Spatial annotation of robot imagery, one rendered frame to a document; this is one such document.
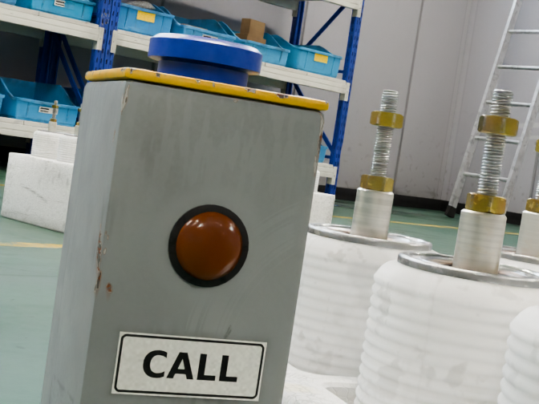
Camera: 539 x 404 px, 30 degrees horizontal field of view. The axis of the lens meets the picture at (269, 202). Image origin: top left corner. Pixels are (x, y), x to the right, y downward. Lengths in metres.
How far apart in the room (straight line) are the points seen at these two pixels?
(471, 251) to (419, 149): 7.64
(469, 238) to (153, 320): 0.21
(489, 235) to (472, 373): 0.07
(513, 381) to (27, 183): 2.46
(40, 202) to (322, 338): 2.21
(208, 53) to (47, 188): 2.39
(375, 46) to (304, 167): 7.34
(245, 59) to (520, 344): 0.15
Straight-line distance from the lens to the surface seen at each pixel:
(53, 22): 5.13
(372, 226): 0.59
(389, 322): 0.47
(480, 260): 0.49
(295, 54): 6.17
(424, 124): 8.15
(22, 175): 2.82
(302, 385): 0.52
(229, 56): 0.34
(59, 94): 5.46
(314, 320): 0.57
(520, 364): 0.39
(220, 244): 0.32
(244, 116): 0.33
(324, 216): 3.20
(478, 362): 0.46
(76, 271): 0.35
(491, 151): 0.49
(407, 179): 8.06
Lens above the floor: 0.30
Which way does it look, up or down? 3 degrees down
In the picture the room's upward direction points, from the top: 9 degrees clockwise
